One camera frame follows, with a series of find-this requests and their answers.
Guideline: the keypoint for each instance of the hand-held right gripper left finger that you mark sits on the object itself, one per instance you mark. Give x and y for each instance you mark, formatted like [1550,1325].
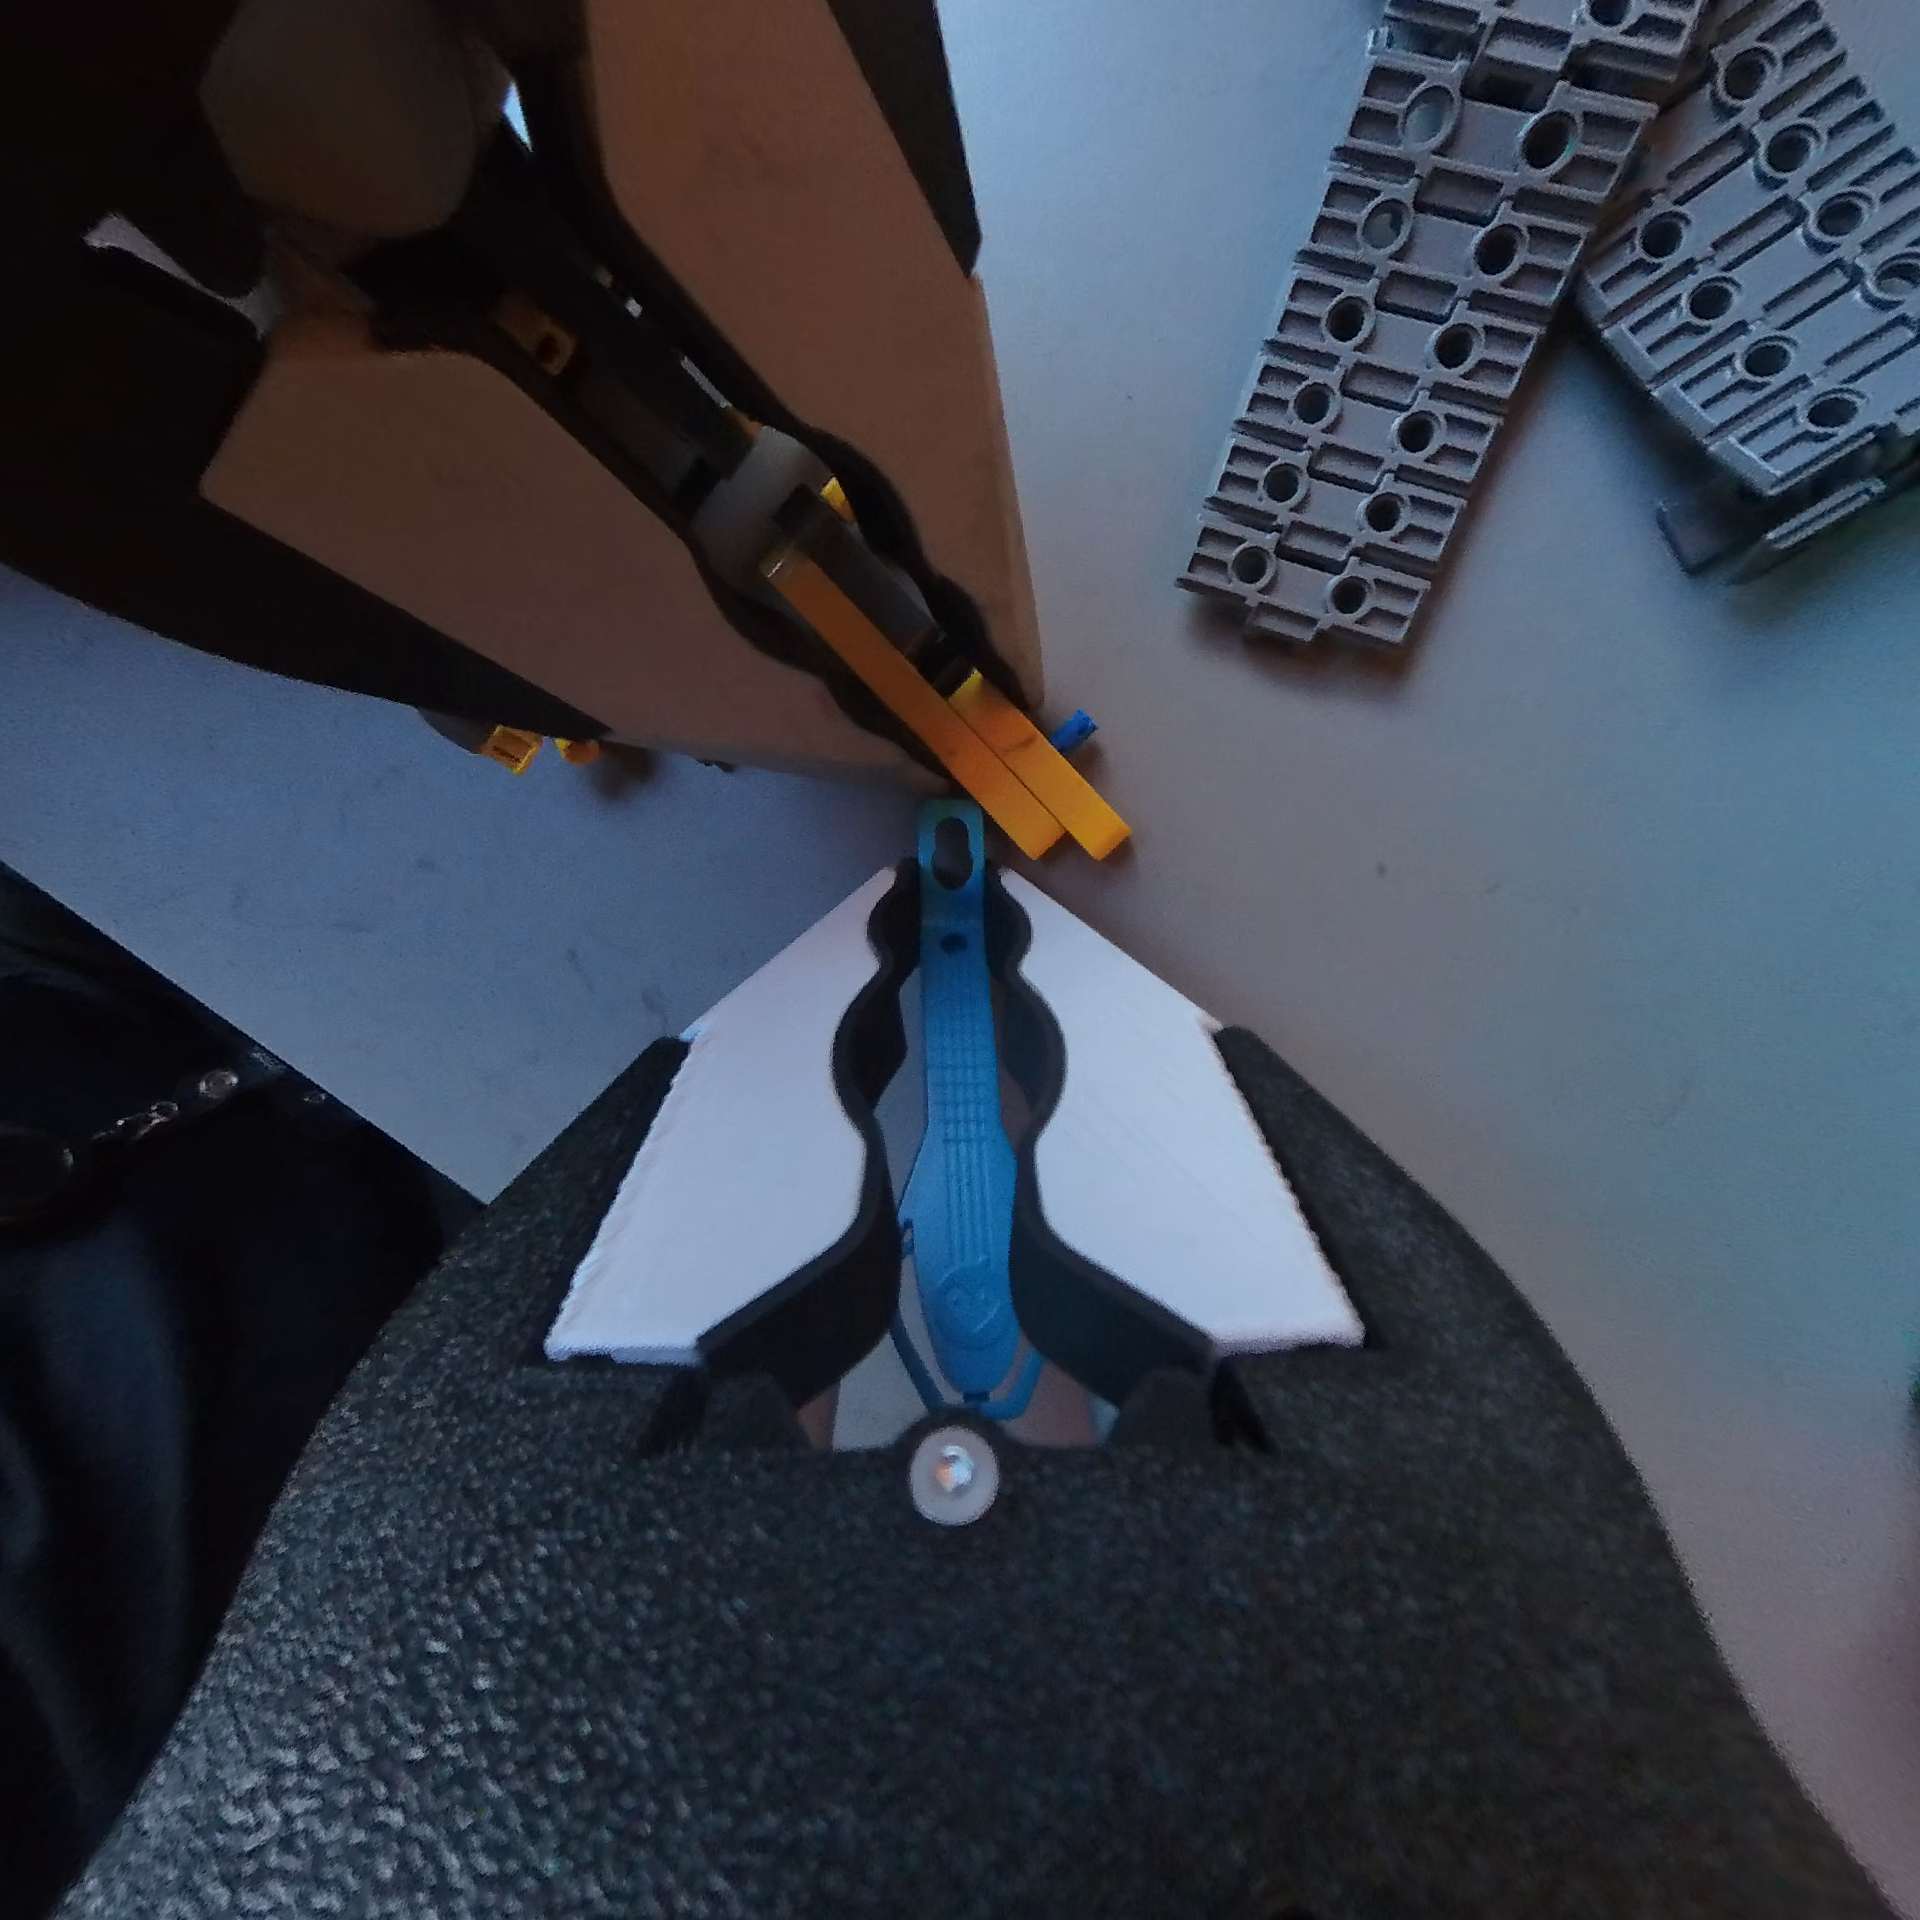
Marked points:
[705,1199]

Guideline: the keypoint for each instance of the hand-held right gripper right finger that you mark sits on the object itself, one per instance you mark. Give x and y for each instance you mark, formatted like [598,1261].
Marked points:
[1185,1186]

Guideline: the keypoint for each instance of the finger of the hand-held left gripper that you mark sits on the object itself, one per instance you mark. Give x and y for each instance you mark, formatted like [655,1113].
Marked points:
[808,224]
[480,526]

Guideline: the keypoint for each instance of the blue brick separator tool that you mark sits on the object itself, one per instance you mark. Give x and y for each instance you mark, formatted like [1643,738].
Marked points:
[966,1199]

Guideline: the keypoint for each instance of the black perforated brick model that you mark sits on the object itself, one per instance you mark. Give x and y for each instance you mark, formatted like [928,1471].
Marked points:
[705,449]

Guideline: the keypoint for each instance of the yellow perforated beam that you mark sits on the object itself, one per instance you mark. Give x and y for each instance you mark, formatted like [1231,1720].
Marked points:
[1034,779]

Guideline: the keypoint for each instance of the blue connector pin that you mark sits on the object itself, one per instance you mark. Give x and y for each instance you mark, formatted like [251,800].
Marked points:
[1073,731]

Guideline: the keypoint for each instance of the grey desk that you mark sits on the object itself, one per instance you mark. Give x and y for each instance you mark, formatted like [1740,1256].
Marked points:
[1499,975]

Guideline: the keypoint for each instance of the grey tread track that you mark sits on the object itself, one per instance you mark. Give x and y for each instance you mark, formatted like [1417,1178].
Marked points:
[1756,302]
[1398,345]

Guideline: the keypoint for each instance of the person's dark clothed body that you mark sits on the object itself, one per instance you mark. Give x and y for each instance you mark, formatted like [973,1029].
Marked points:
[151,1427]

